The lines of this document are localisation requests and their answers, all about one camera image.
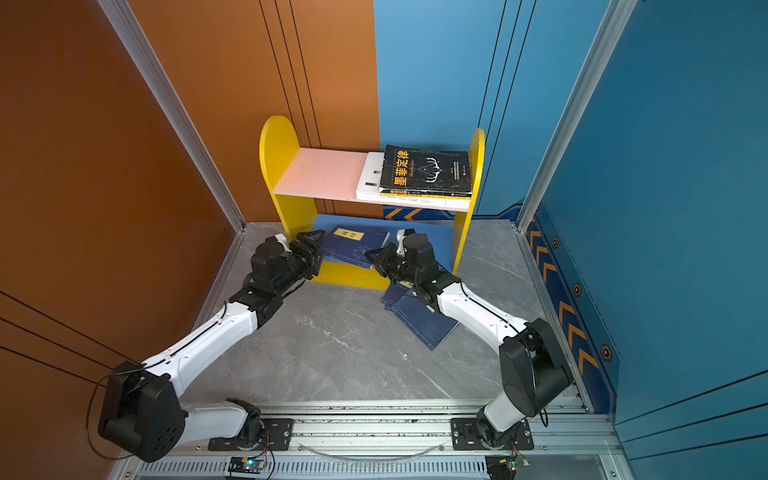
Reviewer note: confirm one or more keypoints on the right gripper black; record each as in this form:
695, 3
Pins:
384, 255

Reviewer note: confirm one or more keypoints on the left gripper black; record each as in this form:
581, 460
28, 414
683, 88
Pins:
309, 252

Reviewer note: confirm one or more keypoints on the navy book lowest front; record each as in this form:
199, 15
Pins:
349, 244

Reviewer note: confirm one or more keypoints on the yellow cartoon cover book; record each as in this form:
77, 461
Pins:
425, 194

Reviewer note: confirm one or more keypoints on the white book brown pattern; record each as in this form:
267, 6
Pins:
367, 191

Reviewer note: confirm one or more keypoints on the navy book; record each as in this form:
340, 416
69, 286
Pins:
393, 294
429, 326

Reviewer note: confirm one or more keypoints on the black book yellow title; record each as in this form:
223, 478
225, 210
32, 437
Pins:
406, 168

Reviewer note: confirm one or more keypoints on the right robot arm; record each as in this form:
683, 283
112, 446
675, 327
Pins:
534, 369

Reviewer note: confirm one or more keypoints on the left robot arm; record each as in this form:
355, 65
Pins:
142, 412

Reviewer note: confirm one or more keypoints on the yellow pink blue bookshelf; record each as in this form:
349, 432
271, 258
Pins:
297, 177

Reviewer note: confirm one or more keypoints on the left green circuit board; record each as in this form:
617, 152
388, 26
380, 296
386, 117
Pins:
249, 467

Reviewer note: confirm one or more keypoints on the right circuit board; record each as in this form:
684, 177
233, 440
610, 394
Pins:
505, 467

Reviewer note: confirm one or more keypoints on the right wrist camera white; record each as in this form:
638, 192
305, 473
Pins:
400, 238

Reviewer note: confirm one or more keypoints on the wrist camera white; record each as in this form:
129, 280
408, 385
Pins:
282, 239
400, 238

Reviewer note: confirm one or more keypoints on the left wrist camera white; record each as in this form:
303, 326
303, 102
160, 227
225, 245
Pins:
282, 239

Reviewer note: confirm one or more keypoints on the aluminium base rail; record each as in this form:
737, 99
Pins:
405, 439

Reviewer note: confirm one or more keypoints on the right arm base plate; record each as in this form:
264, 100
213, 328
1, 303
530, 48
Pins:
472, 433

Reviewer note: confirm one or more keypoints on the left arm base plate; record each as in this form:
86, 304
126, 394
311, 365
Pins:
274, 434

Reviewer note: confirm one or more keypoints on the aluminium frame post left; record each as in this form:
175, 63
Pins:
126, 25

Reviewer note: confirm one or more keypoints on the aluminium frame post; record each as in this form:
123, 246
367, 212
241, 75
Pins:
609, 32
126, 25

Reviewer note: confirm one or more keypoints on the aluminium frame post right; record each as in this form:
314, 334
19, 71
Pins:
609, 32

